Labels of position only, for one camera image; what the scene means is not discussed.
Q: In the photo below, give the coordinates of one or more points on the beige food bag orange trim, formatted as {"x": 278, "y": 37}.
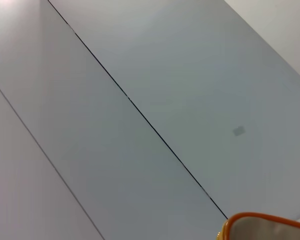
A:
{"x": 265, "y": 228}

